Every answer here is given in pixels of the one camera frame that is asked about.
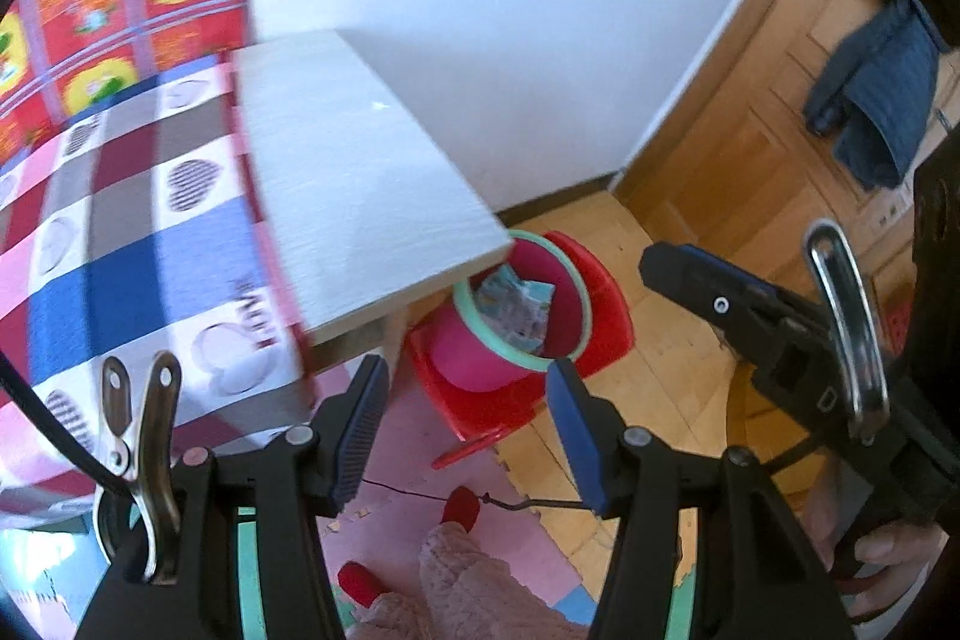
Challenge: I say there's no teal wet wipes packet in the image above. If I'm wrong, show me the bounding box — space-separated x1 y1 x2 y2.
472 265 556 356

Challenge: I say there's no metal spring clamp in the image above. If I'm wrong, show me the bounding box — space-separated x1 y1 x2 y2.
802 218 892 447
94 351 185 587

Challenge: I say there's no checked heart bed blanket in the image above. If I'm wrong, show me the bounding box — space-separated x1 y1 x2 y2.
0 59 316 528

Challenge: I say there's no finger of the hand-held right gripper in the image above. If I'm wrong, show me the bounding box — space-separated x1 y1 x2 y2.
637 241 811 372
691 246 809 313

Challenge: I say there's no thin black floor cord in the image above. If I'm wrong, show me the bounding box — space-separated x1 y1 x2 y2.
364 476 601 515

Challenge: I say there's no person's right hand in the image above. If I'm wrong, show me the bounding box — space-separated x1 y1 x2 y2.
806 460 953 626

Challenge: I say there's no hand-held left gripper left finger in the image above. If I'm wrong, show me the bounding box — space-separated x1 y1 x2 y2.
75 355 392 640

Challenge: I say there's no dark blue jacket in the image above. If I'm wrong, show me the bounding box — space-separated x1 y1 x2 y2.
804 0 942 191

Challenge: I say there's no red bucket green rim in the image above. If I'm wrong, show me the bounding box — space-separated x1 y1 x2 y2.
429 229 593 392

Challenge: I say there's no red plastic stool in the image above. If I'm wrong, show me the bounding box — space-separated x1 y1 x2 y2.
406 231 635 470

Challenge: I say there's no black cable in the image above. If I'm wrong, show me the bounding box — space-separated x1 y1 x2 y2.
0 359 132 498

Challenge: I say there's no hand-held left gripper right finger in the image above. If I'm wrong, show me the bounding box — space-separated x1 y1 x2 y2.
546 356 857 640

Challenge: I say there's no red slipper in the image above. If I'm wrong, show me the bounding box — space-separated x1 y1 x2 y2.
336 559 385 609
441 486 482 532

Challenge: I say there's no red plastic crate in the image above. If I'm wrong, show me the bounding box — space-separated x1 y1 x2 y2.
883 302 912 348

